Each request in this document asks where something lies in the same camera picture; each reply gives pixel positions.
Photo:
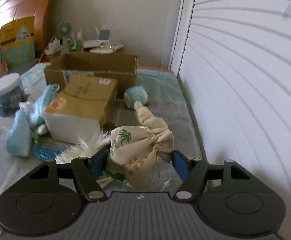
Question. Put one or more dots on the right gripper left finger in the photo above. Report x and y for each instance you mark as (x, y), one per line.
(86, 173)

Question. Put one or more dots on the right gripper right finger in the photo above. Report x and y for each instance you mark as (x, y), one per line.
(192, 172)

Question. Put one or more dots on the cream white tassel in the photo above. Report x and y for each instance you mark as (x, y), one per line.
(85, 148)

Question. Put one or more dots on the light blue face mask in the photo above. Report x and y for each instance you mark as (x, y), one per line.
(19, 138)

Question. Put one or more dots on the blue tassel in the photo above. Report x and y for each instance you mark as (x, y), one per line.
(47, 148)

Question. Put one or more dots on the white tissue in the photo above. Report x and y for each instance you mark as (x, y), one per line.
(31, 95)

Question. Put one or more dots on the cream printed drawstring pouch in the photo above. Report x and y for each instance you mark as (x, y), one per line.
(134, 152)

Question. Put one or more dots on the plain cream cloth pouch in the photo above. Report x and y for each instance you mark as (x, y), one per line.
(146, 118)

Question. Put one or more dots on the clear jar white lid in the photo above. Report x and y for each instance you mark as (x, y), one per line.
(11, 94)

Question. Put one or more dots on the tan wrapped tissue pack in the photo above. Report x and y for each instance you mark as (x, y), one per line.
(81, 109)

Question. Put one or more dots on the wooden nightstand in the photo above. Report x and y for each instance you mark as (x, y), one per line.
(47, 58)

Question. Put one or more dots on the yellow snack bag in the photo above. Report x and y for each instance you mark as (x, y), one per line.
(18, 42)

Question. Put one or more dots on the brown cardboard box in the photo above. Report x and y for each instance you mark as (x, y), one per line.
(117, 66)

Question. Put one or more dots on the white power strip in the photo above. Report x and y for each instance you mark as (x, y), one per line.
(54, 46)

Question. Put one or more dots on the green small bottle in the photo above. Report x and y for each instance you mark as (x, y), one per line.
(79, 42)

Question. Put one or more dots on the white wifi router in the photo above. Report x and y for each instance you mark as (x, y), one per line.
(90, 44)

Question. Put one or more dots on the small green desk fan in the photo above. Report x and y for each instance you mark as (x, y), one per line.
(64, 31)

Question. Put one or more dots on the white louvered closet door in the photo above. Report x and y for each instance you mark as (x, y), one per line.
(233, 58)

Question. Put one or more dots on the white phone stand screen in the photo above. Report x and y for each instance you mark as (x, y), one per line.
(103, 37)

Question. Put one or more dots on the wooden headboard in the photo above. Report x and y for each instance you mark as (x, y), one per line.
(41, 10)

